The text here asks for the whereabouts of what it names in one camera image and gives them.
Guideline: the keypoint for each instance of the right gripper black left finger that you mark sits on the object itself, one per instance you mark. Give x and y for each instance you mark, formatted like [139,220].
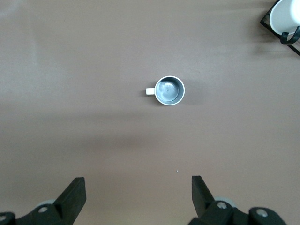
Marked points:
[68,204]

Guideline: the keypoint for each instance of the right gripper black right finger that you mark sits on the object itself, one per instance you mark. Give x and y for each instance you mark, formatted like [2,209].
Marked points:
[201,201]

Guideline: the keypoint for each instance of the brown table cover cloth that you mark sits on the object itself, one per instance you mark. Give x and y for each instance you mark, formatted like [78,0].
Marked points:
[93,93]

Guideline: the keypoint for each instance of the white mug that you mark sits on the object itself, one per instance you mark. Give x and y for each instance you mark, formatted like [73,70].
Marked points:
[169,91]

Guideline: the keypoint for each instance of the white bowl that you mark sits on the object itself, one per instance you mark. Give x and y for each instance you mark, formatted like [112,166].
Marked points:
[280,17]

